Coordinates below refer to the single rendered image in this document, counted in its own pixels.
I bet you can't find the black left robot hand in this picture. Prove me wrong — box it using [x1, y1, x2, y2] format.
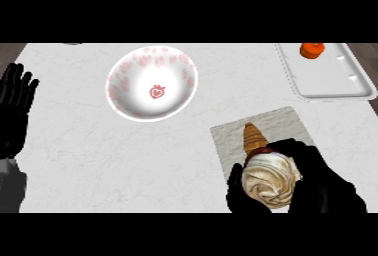
[0, 62, 41, 160]

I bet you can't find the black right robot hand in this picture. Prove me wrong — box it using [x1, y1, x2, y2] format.
[224, 138, 369, 214]

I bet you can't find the cream frosted cupcake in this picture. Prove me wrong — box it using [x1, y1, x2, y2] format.
[240, 122, 302, 210]

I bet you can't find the grey fabric placemat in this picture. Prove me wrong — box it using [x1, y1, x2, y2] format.
[209, 105, 315, 178]

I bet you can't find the white bowl with strawberry print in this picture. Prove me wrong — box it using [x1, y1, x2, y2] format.
[103, 45, 199, 123]

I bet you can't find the white rectangular tray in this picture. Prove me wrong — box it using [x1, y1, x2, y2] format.
[274, 43, 378, 103]

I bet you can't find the orange round object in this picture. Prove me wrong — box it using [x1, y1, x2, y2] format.
[298, 43, 326, 60]

